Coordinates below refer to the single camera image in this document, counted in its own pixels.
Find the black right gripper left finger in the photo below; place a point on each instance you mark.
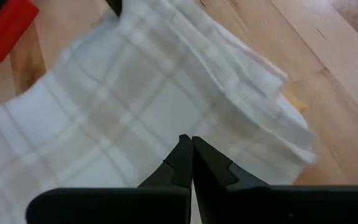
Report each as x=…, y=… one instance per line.
x=120, y=205

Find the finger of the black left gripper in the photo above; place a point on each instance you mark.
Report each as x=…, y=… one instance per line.
x=115, y=6

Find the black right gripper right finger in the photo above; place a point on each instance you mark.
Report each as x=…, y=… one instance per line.
x=275, y=205

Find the off-white towel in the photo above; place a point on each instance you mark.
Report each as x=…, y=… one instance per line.
x=120, y=93

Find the red black square device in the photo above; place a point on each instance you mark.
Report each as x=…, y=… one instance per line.
x=2, y=28

